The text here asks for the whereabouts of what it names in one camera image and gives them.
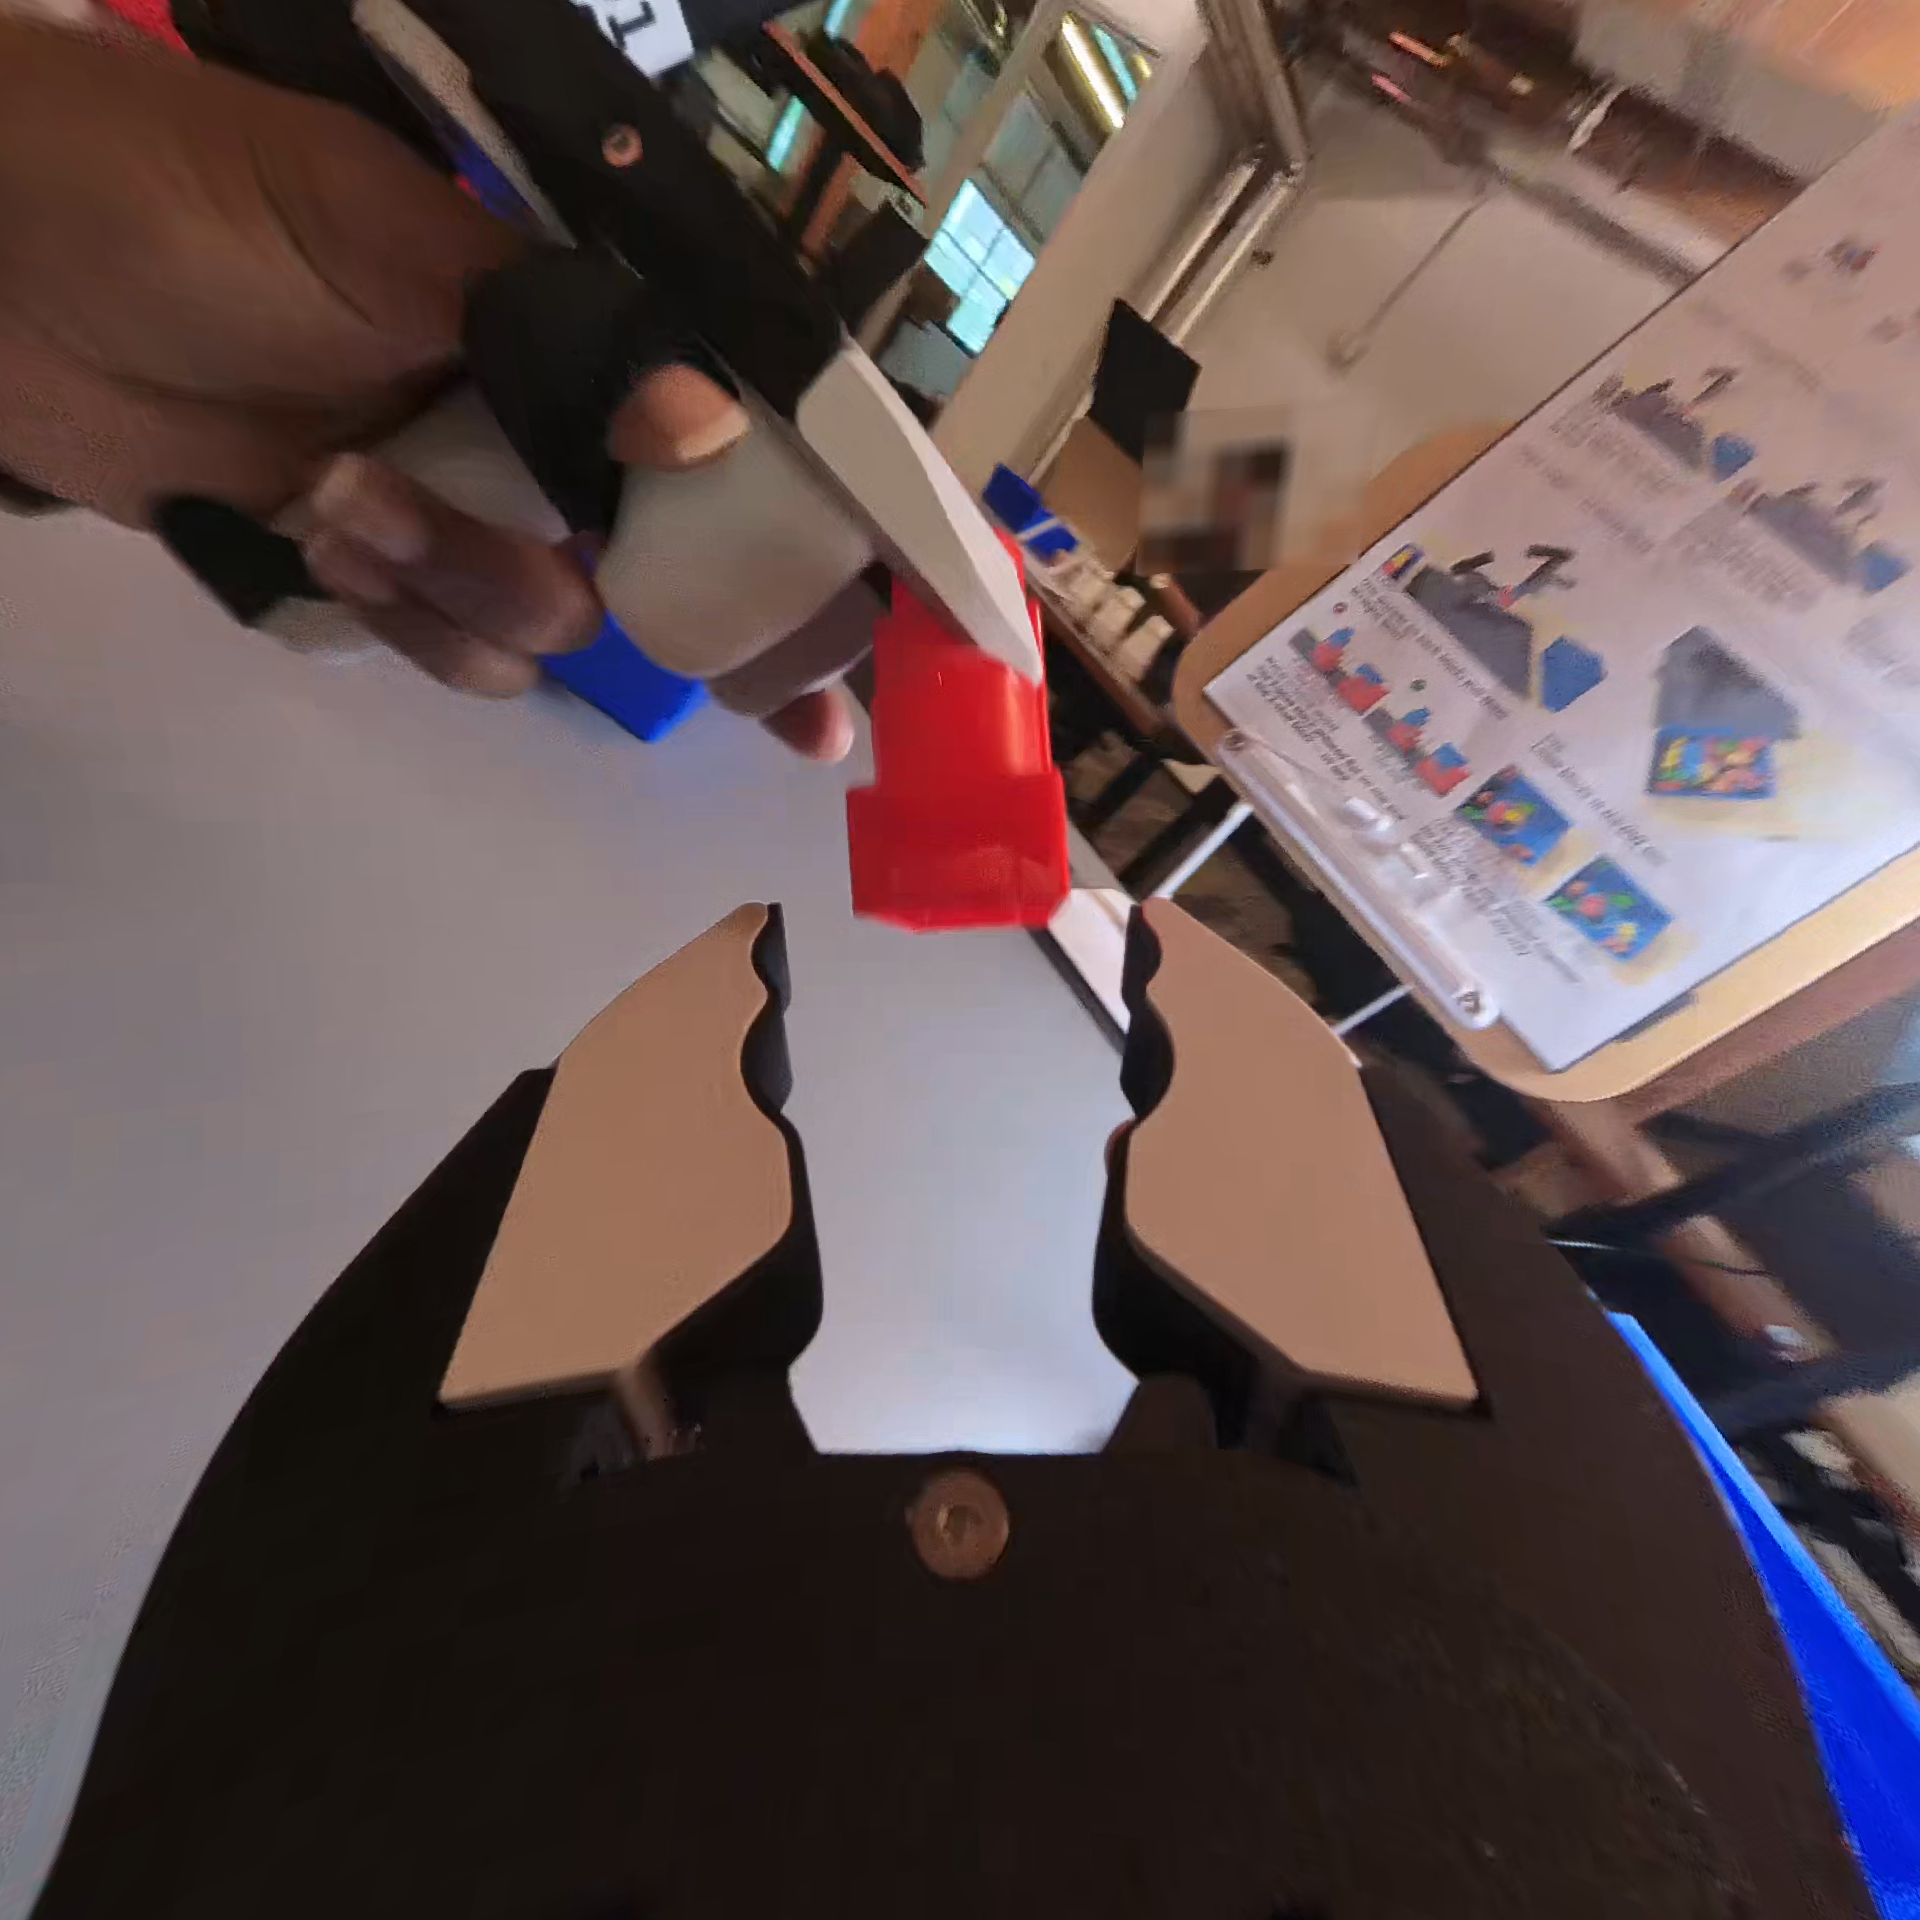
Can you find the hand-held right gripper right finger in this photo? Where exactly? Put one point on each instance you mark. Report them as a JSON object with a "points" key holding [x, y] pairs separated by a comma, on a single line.
{"points": [[1289, 1200]]}

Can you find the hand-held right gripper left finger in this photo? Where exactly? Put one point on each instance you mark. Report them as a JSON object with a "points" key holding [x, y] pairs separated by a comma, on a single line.
{"points": [[629, 1200]]}

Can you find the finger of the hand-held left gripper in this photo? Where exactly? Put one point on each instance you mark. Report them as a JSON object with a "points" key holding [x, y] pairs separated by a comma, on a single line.
{"points": [[930, 510]]}

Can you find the red mega block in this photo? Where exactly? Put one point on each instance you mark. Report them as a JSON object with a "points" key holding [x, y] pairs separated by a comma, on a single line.
{"points": [[961, 809]]}

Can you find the blue plastic bin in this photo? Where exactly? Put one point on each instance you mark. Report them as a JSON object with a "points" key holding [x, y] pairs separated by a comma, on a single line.
{"points": [[629, 691], [1021, 504], [1830, 1650]]}

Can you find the person's left hand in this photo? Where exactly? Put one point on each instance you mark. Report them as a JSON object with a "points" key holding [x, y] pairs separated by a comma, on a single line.
{"points": [[224, 271]]}

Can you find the wooden desk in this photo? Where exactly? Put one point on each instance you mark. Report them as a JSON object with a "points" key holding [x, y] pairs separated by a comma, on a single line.
{"points": [[825, 89]]}

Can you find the printed instruction sheet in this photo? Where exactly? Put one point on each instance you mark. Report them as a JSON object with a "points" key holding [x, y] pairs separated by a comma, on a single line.
{"points": [[1651, 675]]}

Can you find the black wall panel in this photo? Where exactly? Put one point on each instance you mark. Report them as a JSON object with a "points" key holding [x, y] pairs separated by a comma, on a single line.
{"points": [[1142, 375]]}

